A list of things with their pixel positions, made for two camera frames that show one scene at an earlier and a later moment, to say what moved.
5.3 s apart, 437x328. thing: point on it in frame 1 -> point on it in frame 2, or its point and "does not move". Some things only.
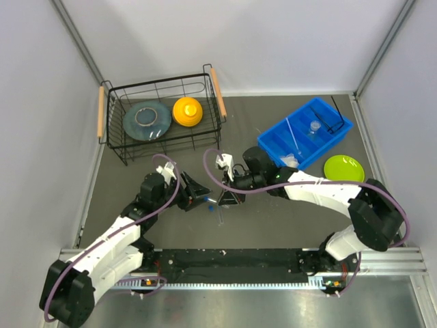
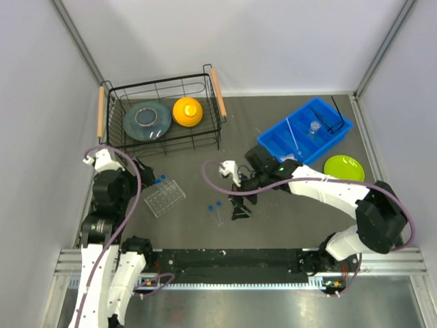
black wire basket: [161, 115] does not move
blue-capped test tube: [205, 199] -> [220, 213]
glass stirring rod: [299, 152] does not move
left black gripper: [199, 189] -> [146, 175]
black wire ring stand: [329, 130] does not move
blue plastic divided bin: [306, 133] does not move
